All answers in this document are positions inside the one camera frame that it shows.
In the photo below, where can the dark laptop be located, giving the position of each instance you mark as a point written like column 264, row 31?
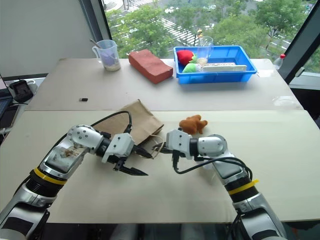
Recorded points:
column 6, row 110

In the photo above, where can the dark window frame post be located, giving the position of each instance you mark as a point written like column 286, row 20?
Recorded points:
column 97, row 25
column 302, row 42

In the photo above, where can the small black block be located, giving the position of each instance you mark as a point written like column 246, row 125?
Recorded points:
column 83, row 99

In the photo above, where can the red plush strawberry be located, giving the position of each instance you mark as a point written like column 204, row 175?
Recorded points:
column 185, row 57

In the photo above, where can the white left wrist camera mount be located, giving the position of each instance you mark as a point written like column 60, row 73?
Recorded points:
column 121, row 145

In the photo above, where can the plastic bottle with red cap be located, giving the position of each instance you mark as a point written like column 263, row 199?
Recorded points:
column 278, row 62

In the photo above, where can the clear plastic wrap piece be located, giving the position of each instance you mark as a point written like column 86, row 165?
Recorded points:
column 283, row 101

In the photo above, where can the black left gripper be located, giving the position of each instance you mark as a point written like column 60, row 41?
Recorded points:
column 121, row 162

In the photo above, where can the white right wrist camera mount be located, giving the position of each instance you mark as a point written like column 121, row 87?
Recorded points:
column 178, row 142

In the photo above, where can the clear plastic measuring cup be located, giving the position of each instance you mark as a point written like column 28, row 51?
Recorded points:
column 108, row 56

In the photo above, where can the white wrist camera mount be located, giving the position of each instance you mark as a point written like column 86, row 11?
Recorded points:
column 178, row 142
column 121, row 145

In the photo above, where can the long white box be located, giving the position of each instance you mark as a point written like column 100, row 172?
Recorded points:
column 225, row 68

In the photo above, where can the blue plastic bin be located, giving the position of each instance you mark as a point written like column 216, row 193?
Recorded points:
column 217, row 76

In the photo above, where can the black power adapter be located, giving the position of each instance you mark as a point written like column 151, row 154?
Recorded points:
column 21, row 90

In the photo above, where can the stirring stick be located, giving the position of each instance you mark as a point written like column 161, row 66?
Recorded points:
column 96, row 44

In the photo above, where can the green plush toy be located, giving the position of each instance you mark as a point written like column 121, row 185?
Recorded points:
column 190, row 68

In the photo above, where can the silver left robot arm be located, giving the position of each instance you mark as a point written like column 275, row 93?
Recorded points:
column 62, row 160

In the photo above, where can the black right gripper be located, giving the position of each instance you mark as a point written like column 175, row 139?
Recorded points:
column 178, row 153

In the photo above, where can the brown paper bag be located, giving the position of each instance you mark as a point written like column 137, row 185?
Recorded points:
column 140, row 122

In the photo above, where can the orange-brown plush toy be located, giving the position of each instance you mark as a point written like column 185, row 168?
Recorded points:
column 193, row 124

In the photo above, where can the red brick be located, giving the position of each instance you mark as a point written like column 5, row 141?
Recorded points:
column 150, row 65

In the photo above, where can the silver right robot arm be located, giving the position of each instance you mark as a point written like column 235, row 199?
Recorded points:
column 240, row 180

